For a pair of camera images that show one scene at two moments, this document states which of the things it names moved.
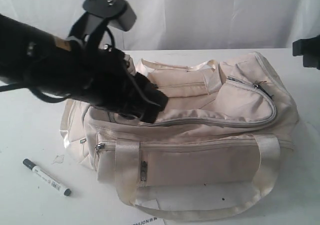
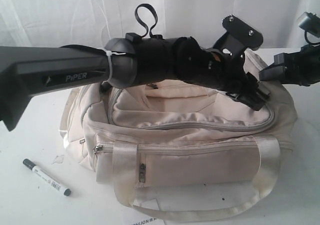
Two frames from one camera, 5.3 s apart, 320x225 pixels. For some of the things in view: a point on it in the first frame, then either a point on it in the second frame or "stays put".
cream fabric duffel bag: (216, 151) stays put
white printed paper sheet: (137, 218) stays put
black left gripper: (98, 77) to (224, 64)
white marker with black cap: (46, 177) stays put
